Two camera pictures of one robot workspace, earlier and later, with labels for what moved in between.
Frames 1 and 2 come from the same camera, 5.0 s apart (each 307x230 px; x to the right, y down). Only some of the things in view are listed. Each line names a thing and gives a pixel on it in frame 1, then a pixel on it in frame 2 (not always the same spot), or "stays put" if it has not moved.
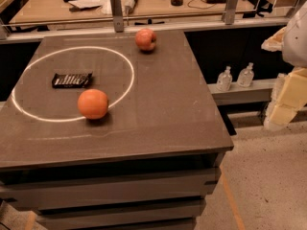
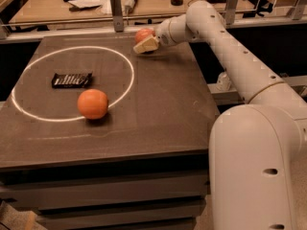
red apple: [145, 38] stays put
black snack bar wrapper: [72, 80] stays put
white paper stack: [86, 2] stays put
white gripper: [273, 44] -> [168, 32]
